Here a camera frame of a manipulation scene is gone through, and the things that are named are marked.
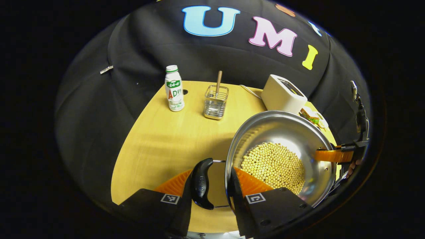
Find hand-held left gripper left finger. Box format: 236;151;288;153
118;168;193;238

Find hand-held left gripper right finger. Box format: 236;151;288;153
230;167;314;239

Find large pile of soybeans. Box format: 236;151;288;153
240;142;306;195

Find stainless steel pot black handles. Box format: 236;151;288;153
191;110;338;210

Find sandwich with lettuce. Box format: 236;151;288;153
300;106;321;125

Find white toaster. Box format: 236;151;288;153
261;74;308;116

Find white drink bottle green cap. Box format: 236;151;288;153
165;65;185;112

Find wooden stick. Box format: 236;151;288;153
215;70;223;99

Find metal wire mesh holder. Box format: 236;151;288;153
203;85;229;120

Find white toaster cable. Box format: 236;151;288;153
239;84;263;100

